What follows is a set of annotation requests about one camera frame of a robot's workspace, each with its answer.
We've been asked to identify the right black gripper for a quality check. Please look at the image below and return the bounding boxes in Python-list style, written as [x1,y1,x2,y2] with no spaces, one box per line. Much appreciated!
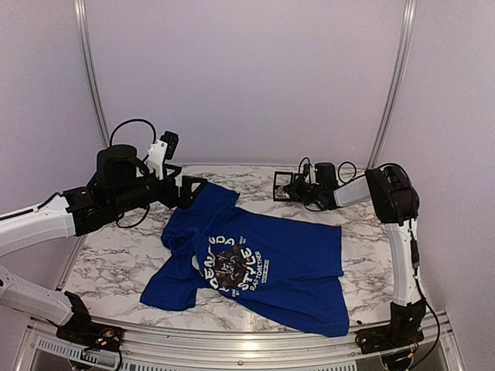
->
[283,175,324,206]

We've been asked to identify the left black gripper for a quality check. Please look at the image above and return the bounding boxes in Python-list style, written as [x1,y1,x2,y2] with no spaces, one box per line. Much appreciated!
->
[111,170,206,217]

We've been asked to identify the blue printed t-shirt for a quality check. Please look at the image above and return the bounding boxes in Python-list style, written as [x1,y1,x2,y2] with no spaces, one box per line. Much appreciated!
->
[140,183,350,337]

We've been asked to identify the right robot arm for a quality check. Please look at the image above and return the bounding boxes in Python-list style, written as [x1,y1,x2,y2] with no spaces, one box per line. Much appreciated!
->
[272,158,427,346]

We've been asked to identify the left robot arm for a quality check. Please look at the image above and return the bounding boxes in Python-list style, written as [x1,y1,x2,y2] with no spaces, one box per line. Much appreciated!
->
[1,141,207,344]

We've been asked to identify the black wire frame cube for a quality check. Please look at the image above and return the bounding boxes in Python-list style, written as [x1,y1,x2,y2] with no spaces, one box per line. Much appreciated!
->
[272,171,294,202]

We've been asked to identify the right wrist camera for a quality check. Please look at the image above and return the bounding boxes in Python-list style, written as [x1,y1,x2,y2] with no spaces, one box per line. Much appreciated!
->
[300,162,312,183]

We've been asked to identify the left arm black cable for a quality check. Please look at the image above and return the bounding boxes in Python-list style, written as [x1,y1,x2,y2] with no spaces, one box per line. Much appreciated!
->
[109,117,159,229]

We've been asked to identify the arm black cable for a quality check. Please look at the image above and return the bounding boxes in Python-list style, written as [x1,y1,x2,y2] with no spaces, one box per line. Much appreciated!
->
[297,156,442,368]
[109,117,159,229]

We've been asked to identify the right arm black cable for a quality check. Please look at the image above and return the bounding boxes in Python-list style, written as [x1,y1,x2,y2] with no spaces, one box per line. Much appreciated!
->
[297,156,442,368]

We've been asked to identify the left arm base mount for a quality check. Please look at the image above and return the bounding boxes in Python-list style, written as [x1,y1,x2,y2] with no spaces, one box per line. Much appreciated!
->
[56,291,123,352]

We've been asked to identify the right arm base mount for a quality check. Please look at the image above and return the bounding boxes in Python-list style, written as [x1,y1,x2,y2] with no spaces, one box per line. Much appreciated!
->
[355,300,426,354]

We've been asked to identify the aluminium front rail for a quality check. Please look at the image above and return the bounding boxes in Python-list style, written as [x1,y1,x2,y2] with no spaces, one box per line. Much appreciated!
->
[22,308,457,371]

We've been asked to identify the left aluminium corner post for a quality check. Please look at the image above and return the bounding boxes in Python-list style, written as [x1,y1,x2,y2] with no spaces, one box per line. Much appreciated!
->
[73,0,110,148]

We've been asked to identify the aluminium corner post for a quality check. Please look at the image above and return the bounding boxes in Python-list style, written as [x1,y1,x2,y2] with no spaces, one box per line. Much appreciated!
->
[73,0,110,148]
[367,0,418,168]

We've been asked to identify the right aluminium corner post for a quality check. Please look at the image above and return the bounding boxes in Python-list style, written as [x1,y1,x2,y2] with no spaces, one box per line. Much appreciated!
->
[367,0,418,168]

